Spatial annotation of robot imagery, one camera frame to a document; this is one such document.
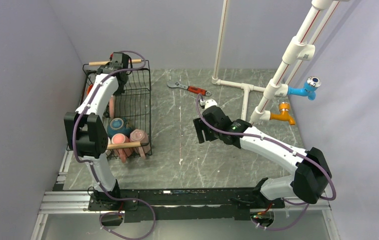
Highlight beige pink plate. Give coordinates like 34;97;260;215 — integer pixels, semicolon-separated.
108;95;116;119

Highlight black wire dish rack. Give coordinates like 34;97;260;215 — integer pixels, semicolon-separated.
85;59;152;163

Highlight dark brown bowl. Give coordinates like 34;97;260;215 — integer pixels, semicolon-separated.
106;117;134;139

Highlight light pink mug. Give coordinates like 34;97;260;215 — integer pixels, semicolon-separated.
130;129;151;160

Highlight salmon pink mug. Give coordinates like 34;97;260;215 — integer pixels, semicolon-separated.
110;133;133;164

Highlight orange bowl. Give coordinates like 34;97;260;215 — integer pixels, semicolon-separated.
86;84;94;96

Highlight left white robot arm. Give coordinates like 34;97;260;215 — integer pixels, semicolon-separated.
64;51;133;210

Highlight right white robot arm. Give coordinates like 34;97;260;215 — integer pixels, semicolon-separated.
192;105;332;208

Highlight orange faucet tap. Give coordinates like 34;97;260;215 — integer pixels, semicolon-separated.
269;102;296;126

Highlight blue faucet tap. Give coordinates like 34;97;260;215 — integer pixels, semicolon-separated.
287;76;321;101

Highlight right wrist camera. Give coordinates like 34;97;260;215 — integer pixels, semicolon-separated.
199;99;218;110

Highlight red handled adjustable wrench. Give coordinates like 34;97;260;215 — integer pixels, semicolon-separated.
166;80;212;97

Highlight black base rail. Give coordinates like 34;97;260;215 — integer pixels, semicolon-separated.
87;187;285;223

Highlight white pvc pipe frame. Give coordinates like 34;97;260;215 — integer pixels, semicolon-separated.
211;0;342;122

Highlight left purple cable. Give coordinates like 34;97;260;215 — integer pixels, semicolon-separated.
72;50;157;240

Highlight purple cable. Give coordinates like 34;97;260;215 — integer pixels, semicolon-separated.
72;50;157;240
196;94;337;232

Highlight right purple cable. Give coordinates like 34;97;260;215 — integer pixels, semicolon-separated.
196;94;337;232

